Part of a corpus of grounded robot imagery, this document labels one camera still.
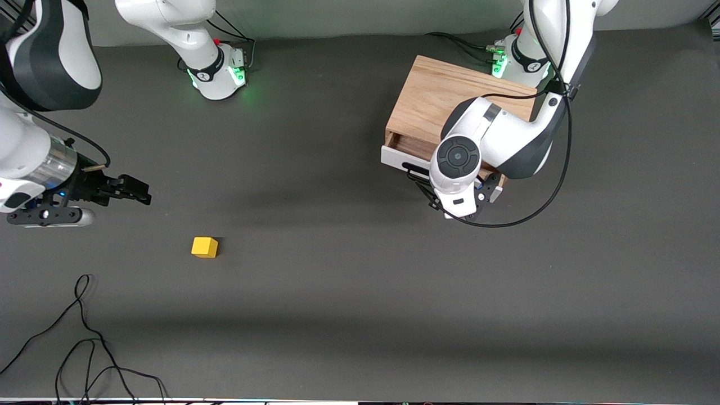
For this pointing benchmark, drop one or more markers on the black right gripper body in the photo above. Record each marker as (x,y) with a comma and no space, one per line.
(88,184)

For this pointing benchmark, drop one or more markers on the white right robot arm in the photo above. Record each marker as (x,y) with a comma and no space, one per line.
(185,34)

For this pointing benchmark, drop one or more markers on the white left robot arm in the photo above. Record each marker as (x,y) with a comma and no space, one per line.
(506,135)

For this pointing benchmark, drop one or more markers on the yellow cube block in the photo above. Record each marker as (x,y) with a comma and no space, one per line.
(203,247)

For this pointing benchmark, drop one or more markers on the wooden drawer cabinet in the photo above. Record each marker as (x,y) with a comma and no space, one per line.
(427,95)

